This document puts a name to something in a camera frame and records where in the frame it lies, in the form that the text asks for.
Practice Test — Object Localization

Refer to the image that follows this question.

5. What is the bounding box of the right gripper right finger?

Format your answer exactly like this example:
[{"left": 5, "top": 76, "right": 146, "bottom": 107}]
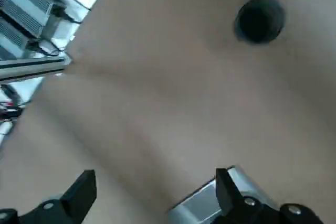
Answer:
[{"left": 209, "top": 167, "right": 327, "bottom": 224}]

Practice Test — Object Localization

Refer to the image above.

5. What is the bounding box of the black mesh pen holder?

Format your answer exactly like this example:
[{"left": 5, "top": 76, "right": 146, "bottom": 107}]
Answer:
[{"left": 233, "top": 0, "right": 287, "bottom": 45}]

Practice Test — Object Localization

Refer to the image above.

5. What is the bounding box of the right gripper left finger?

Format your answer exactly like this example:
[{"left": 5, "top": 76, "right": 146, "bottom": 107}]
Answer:
[{"left": 0, "top": 169, "right": 99, "bottom": 224}]

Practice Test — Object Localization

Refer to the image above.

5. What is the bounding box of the aluminium frame post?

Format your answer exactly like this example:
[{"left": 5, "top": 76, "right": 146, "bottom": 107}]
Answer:
[{"left": 0, "top": 55, "right": 74, "bottom": 82}]

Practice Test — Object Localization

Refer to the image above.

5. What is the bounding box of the grey ribbed power supply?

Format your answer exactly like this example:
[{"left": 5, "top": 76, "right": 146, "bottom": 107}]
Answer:
[
  {"left": 0, "top": 0, "right": 67, "bottom": 39},
  {"left": 0, "top": 16, "right": 40, "bottom": 60}
]

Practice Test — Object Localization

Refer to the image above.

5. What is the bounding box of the grey open laptop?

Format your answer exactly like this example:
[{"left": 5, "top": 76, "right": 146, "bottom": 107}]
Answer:
[{"left": 167, "top": 165, "right": 283, "bottom": 224}]

